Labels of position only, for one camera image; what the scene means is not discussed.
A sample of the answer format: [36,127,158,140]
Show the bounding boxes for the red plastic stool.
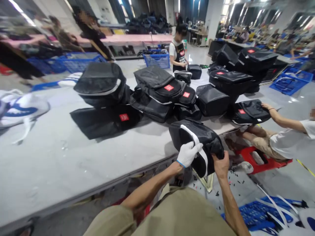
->
[234,146,294,175]

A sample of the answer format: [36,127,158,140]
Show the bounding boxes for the white striped fabric bundle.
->
[57,71,83,88]

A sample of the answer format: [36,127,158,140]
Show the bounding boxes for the pile of black backpacks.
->
[70,44,279,141]

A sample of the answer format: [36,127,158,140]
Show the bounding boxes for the blue crate with white straps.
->
[220,195,308,236]

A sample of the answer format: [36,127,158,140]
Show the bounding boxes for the white and blue fabric bag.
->
[0,89,51,145]

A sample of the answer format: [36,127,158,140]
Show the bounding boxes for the heap of dark bags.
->
[125,11,173,35]

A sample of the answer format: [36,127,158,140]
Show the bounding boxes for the person's legs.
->
[83,186,237,236]

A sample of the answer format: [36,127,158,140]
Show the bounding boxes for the beige webbing strap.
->
[196,172,215,194]

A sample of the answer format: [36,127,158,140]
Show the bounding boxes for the person's left hand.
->
[177,141,204,168]

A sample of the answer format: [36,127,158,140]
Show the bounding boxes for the long pink table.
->
[73,33,174,48]

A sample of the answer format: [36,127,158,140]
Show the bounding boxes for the black bag with white strap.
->
[169,119,225,178]

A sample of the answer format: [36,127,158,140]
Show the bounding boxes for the person's right hand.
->
[212,150,230,179]

